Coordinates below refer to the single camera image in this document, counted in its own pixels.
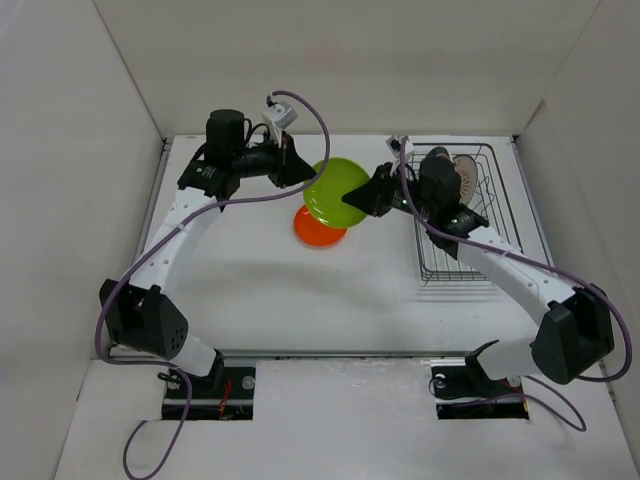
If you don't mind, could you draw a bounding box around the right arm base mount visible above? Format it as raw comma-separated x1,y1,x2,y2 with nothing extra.
428,364,529,420

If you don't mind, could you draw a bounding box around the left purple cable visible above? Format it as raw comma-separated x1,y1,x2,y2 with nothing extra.
94,89,331,479

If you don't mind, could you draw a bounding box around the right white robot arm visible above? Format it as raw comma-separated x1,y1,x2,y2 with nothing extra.
342,147,614,394

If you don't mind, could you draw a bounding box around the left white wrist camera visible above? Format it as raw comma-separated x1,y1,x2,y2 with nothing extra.
262,102,298,146

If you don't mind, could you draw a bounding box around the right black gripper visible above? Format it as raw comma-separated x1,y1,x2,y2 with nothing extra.
344,161,436,221

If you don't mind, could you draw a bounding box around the black wire dish rack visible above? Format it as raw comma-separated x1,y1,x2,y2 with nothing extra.
409,142,522,285

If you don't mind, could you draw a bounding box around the purple cable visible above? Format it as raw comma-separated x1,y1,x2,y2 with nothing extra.
94,89,331,479
397,139,634,432

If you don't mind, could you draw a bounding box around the orange sunburst patterned plate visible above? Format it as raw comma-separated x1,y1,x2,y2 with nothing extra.
452,155,478,205

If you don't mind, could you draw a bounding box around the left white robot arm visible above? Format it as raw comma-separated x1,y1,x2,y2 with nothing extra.
100,102,316,397

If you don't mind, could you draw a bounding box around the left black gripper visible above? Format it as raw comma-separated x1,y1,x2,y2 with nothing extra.
233,130,316,190

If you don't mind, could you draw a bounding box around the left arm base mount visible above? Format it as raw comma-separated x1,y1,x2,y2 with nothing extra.
157,362,256,421

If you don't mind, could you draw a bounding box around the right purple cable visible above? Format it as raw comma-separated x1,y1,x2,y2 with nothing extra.
397,139,634,432

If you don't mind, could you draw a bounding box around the green rimmed white plate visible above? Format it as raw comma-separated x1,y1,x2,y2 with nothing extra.
428,146,451,161

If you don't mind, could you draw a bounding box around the lime green plate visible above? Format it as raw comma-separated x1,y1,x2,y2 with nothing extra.
303,157,370,229

